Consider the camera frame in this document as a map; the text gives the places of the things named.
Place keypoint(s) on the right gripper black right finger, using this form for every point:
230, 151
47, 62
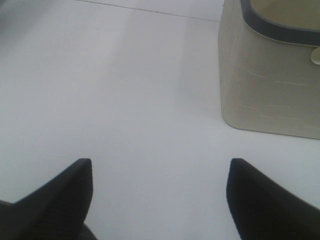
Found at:
263, 210

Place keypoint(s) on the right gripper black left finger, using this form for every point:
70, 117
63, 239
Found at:
55, 211

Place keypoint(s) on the beige basket with grey rim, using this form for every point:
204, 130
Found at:
269, 66

